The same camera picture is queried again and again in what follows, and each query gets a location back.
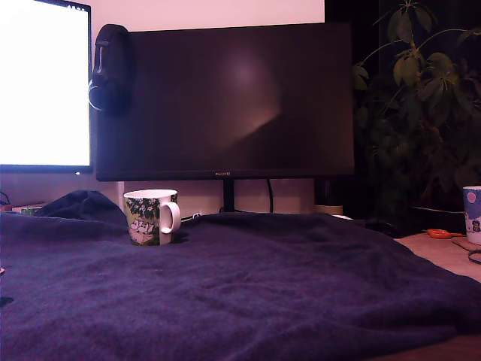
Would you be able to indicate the cream round pot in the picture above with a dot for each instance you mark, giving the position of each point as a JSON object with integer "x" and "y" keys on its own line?
{"x": 328, "y": 209}

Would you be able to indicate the black plant pot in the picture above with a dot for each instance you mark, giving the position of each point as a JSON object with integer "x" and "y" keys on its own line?
{"x": 439, "y": 222}

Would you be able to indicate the white mug with blue print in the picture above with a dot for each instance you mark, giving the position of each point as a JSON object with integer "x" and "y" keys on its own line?
{"x": 473, "y": 218}

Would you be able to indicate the large dark monitor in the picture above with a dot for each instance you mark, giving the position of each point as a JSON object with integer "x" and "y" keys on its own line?
{"x": 244, "y": 113}

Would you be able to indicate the green printed box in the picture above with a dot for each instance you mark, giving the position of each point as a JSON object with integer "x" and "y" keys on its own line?
{"x": 28, "y": 209}

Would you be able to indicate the brown cork coaster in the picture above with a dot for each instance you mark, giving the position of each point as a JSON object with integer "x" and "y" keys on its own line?
{"x": 464, "y": 243}

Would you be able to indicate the black headphones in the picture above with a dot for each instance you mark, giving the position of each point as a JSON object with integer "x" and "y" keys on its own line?
{"x": 112, "y": 56}

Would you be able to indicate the black computer mouse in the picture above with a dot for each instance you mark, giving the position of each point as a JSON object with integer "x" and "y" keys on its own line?
{"x": 381, "y": 227}

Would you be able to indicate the white mug with green print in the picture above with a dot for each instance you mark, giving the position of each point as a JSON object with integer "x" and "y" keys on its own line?
{"x": 143, "y": 225}

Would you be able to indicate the orange scissors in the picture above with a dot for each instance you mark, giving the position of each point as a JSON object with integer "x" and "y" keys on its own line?
{"x": 439, "y": 234}

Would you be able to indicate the dark blue cloth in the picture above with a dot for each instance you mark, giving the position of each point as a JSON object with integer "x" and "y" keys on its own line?
{"x": 240, "y": 293}

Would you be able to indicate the green houseplant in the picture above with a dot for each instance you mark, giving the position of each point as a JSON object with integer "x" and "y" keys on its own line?
{"x": 413, "y": 71}

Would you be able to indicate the lit white monitor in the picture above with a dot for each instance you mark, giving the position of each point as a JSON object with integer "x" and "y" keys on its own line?
{"x": 45, "y": 94}

